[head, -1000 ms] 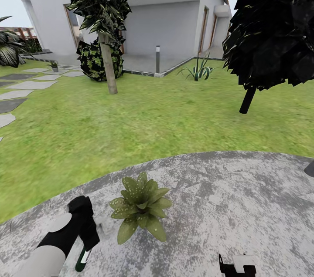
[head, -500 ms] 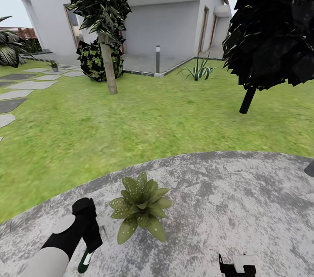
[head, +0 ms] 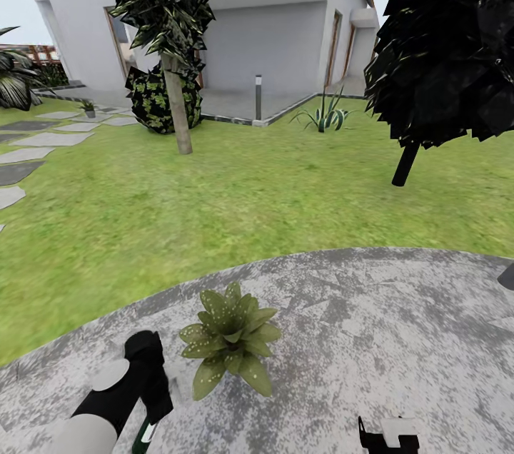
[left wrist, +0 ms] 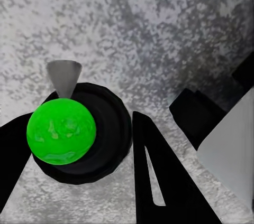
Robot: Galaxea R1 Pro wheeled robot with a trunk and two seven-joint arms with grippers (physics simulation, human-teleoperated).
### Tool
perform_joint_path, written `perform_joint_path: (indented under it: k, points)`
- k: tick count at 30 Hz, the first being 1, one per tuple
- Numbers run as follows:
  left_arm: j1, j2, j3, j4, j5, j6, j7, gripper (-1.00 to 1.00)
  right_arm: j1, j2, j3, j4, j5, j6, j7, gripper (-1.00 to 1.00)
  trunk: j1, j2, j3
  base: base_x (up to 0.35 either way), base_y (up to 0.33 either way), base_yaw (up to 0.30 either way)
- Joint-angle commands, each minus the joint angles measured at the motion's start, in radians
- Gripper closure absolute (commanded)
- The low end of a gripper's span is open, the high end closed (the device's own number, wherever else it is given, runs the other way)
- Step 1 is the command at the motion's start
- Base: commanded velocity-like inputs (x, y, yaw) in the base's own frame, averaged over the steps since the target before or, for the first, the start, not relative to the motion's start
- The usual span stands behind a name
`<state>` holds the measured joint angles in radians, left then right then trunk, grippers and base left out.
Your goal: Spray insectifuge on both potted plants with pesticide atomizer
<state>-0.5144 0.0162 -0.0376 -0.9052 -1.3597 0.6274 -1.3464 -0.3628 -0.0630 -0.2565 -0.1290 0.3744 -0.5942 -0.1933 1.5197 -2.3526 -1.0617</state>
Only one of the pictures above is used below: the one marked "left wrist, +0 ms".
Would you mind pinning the insectifuge atomizer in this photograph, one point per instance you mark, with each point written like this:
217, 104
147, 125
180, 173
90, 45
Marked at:
82, 131

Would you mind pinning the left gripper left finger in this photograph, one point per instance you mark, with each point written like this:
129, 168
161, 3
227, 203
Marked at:
14, 155

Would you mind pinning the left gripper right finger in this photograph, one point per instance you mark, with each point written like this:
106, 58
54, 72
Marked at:
184, 202

